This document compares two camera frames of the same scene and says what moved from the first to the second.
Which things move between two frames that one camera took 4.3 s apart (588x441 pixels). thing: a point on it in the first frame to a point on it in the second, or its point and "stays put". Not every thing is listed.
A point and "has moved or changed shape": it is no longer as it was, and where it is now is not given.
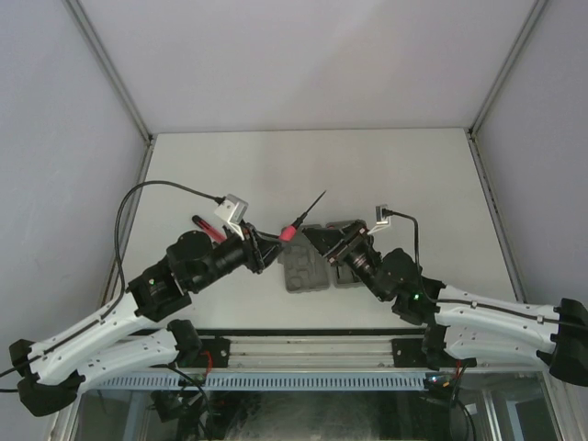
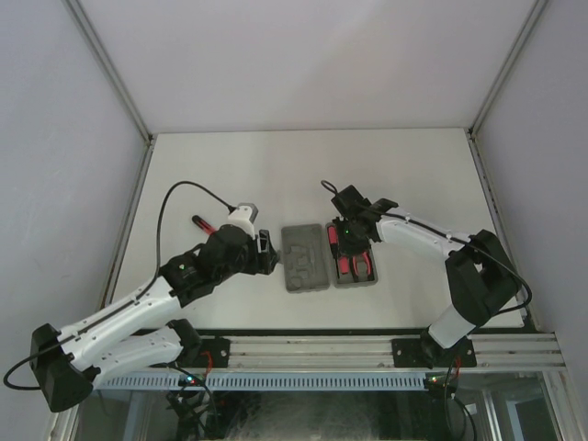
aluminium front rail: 313,352 stays put
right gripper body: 359,258 to 350,242
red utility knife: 210,231 stays put
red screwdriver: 288,232 has moved or changed shape
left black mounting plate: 215,352 stays put
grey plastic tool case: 306,265 stays put
